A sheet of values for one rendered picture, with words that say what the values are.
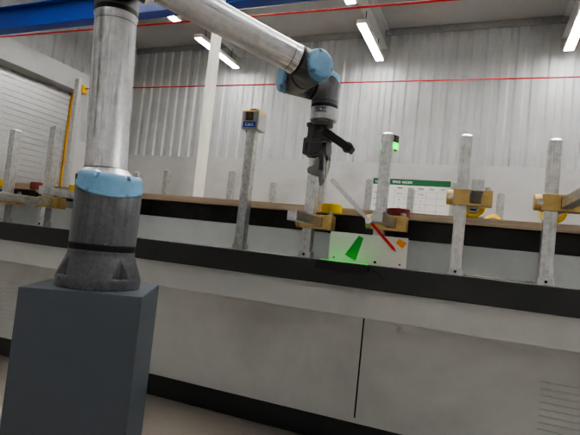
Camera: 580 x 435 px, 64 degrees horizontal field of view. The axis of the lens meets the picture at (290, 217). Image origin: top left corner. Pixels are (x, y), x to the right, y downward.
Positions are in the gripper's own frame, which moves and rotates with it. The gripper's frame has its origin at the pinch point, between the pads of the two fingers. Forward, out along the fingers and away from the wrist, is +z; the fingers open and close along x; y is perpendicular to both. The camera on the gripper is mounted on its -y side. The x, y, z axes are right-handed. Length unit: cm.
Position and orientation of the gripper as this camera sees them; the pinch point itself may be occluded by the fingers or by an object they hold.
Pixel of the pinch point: (323, 181)
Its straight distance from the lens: 154.2
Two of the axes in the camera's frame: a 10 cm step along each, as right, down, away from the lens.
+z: -1.0, 9.9, -0.5
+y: -9.3, -0.8, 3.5
